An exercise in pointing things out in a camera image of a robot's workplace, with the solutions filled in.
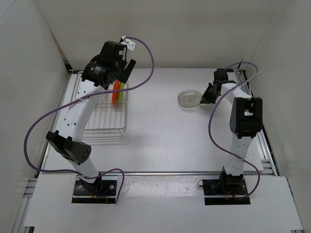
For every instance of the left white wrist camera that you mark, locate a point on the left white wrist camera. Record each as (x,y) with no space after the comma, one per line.
(128,42)

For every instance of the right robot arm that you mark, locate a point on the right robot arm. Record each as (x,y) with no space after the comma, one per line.
(245,122)

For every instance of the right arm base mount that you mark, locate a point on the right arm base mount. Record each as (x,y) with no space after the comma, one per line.
(226,190)

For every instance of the wire dish rack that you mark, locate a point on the wire dish rack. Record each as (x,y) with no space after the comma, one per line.
(107,116)

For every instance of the clear speckled plate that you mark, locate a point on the clear speckled plate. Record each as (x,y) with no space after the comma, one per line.
(189,98)

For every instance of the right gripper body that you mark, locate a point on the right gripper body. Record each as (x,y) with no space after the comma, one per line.
(212,96)

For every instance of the white cable tie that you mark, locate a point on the white cable tie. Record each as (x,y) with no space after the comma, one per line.
(248,80)

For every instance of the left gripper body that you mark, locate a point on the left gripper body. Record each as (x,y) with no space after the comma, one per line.
(120,69)

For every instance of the orange plate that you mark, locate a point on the orange plate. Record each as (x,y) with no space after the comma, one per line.
(115,95)

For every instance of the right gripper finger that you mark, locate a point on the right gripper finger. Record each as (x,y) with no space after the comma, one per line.
(207,92)
(204,101)

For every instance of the aluminium rail front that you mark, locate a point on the aluminium rail front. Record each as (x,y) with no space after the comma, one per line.
(146,173)

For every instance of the green plate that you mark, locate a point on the green plate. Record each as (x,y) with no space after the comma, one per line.
(120,94)

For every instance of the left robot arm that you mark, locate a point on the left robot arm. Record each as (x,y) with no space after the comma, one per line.
(110,65)

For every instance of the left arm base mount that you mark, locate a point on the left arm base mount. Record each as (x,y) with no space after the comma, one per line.
(102,191)

